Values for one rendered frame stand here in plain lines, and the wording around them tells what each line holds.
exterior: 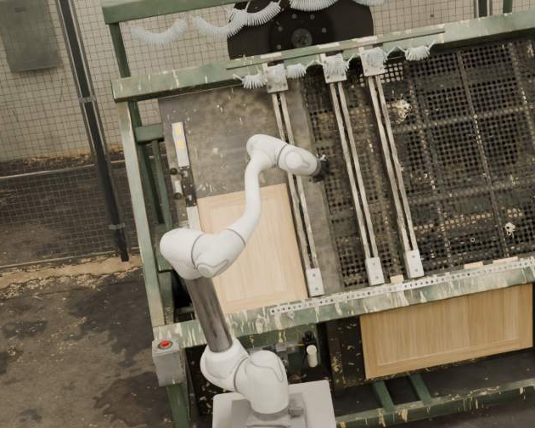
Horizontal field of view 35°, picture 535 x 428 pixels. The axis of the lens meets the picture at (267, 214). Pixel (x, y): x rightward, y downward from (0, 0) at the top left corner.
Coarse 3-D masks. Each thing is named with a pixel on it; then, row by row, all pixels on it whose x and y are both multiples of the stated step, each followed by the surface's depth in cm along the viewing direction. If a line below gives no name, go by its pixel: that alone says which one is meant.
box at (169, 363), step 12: (156, 348) 377; (168, 348) 376; (180, 348) 383; (156, 360) 374; (168, 360) 375; (180, 360) 376; (156, 372) 377; (168, 372) 377; (180, 372) 378; (168, 384) 380
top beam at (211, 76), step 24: (456, 24) 423; (480, 24) 423; (504, 24) 423; (528, 24) 424; (312, 48) 418; (384, 48) 419; (432, 48) 426; (168, 72) 414; (192, 72) 414; (216, 72) 415; (240, 72) 415; (120, 96) 411; (144, 96) 415; (168, 96) 421
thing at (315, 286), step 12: (264, 72) 414; (276, 72) 403; (276, 84) 414; (276, 96) 416; (276, 108) 415; (276, 120) 417; (288, 120) 414; (288, 132) 413; (288, 180) 412; (300, 180) 409; (300, 192) 408; (300, 204) 411; (300, 216) 406; (300, 228) 405; (300, 240) 407; (312, 240) 404; (312, 252) 403; (312, 264) 406; (312, 276) 401; (312, 288) 400
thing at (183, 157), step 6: (174, 132) 415; (174, 138) 414; (180, 150) 413; (186, 150) 413; (180, 156) 413; (186, 156) 413; (180, 162) 412; (186, 162) 412; (192, 180) 412; (192, 210) 408; (192, 216) 408; (198, 216) 408; (192, 222) 407; (198, 222) 407; (192, 228) 407; (198, 228) 407
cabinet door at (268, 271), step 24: (240, 192) 413; (264, 192) 413; (216, 216) 410; (240, 216) 411; (264, 216) 411; (288, 216) 411; (264, 240) 409; (288, 240) 409; (240, 264) 407; (264, 264) 407; (288, 264) 407; (216, 288) 404; (240, 288) 405; (264, 288) 405; (288, 288) 405
